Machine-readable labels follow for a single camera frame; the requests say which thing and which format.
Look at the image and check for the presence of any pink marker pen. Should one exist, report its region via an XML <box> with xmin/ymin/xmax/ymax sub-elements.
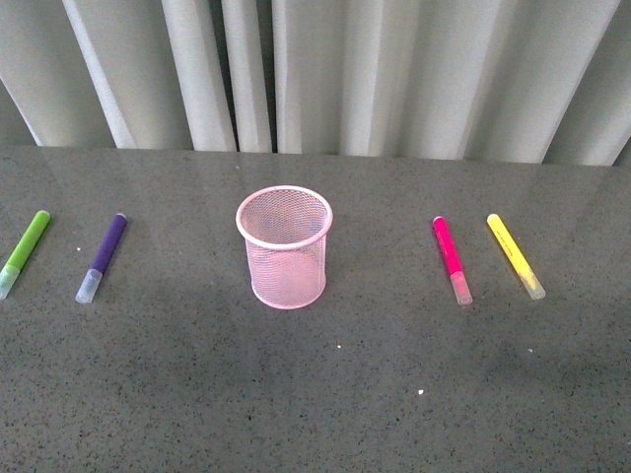
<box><xmin>433</xmin><ymin>216</ymin><xmax>473</xmax><ymax>305</ymax></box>

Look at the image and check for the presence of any purple marker pen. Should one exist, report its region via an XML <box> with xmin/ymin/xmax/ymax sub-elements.
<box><xmin>75</xmin><ymin>213</ymin><xmax>127</xmax><ymax>304</ymax></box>

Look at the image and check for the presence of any pink mesh pen cup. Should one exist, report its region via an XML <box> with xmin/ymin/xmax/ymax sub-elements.
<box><xmin>236</xmin><ymin>185</ymin><xmax>333</xmax><ymax>309</ymax></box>

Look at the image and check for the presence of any yellow marker pen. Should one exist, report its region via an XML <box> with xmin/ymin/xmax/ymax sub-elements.
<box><xmin>487</xmin><ymin>214</ymin><xmax>546</xmax><ymax>300</ymax></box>

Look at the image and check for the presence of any white pleated curtain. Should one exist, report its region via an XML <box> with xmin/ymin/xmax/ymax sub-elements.
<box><xmin>1</xmin><ymin>1</ymin><xmax>630</xmax><ymax>167</ymax></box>

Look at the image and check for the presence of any green marker pen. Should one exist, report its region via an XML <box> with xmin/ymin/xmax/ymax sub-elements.
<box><xmin>1</xmin><ymin>210</ymin><xmax>51</xmax><ymax>300</ymax></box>

